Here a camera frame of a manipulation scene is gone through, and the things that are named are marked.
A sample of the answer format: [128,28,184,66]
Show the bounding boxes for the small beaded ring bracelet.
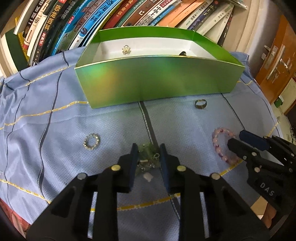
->
[83,133,101,151]

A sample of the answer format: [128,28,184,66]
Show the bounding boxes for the person hand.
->
[261,203,276,228]

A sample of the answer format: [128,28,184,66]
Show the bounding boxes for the green cardboard box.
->
[74,26,246,110]

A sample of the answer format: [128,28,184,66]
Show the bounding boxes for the row of leaning books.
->
[5,0,235,68]

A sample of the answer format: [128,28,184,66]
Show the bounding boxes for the green jade bracelet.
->
[136,143,163,172]

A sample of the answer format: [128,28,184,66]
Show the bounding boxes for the wooden bookshelf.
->
[0,0,278,77]

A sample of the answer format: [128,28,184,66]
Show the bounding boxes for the brown wooden door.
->
[255,16,296,103]

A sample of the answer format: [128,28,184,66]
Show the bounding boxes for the blue striped cloth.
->
[1,48,281,240]

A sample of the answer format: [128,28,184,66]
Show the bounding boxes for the bronze metal ring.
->
[194,99,208,110]

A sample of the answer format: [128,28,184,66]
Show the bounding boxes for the silver door handle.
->
[264,44,290,80]

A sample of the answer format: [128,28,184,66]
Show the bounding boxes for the pink bead bracelet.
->
[212,127,240,165]

